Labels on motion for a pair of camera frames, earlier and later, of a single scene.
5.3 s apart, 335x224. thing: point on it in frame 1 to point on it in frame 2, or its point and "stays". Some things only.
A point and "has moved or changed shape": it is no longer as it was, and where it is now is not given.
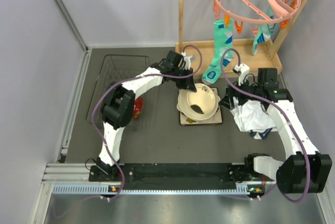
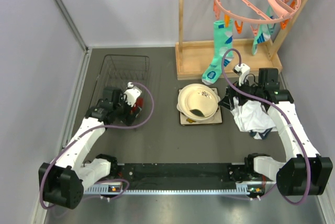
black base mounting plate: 175,176 stays
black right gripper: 232,91 stays
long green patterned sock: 223,39 stays
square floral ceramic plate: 217,120 stays
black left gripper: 188,84 to 127,119
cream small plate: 204,98 has moved or changed shape
